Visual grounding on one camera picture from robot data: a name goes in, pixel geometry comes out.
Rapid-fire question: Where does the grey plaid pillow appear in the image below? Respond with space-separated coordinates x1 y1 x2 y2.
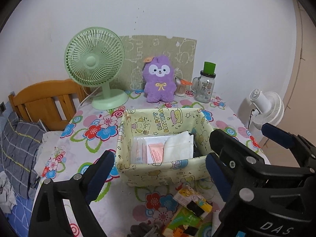
1 112 45 199

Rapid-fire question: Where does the green tissue pack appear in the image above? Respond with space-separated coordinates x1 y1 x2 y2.
162 207 213 237

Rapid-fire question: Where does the yellow cartoon tissue pack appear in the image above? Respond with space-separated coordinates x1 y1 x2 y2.
173 185 213 219

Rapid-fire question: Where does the grey hair tie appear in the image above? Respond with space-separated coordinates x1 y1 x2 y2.
127 220 164 237

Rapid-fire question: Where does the wall socket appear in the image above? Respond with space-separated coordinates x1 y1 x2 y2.
0 102 6 114

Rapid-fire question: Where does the pink sachet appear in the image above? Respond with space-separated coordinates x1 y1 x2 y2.
148 143 164 163

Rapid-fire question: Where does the cotton swab container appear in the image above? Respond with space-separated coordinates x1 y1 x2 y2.
175 76 192 96

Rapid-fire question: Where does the cartoon cardboard sheet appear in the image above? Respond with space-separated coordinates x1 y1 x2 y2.
110 35 197 90

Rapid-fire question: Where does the yellow cartoon storage box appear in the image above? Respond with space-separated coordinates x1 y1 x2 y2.
115 108 213 187

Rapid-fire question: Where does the crumpled white cloth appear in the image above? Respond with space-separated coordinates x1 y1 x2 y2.
0 171 17 214

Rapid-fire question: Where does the glass jar green lid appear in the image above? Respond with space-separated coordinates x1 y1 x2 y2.
191 62 216 103

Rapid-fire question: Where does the white tissue pack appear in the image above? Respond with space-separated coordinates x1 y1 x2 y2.
163 131 194 163

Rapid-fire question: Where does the clear plastic packet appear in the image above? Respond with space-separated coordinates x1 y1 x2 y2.
130 137 147 164

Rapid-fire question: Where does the purple plush toy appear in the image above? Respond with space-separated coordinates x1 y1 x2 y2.
142 55 176 103

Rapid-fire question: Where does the white floor fan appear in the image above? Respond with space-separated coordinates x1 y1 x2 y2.
237 89 285 130

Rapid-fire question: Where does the floral tablecloth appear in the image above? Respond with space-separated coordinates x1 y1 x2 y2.
40 90 263 236

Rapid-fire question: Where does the wooden bed headboard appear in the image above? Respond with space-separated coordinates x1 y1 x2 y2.
8 79 87 131

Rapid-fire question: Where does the green desk fan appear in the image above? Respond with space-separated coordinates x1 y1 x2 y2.
64 27 128 110

